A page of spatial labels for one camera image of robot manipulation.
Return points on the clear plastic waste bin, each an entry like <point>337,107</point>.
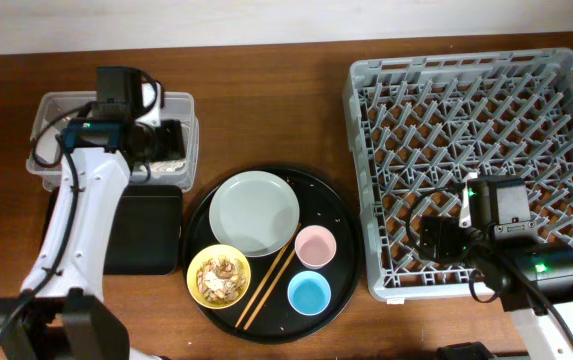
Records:
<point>178,106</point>

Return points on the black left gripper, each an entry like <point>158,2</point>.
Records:
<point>174,140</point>

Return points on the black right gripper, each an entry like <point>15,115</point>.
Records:
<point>445,227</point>

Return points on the black square food-waste tray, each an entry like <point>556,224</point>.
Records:
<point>146,231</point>

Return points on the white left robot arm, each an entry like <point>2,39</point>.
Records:
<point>59,312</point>

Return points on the blue plastic cup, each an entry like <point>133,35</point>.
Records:
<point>309,293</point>

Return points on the grey plastic dishwasher rack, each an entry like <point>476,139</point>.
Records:
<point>418,124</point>

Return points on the pale green plate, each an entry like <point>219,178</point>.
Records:
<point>256,212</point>

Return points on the food scraps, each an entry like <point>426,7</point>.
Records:
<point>221,280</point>

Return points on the pink plastic cup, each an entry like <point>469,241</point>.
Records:
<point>315,246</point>

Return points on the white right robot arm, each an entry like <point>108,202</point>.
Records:
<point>532,280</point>

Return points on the yellow bowl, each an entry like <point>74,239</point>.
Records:
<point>203,256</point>

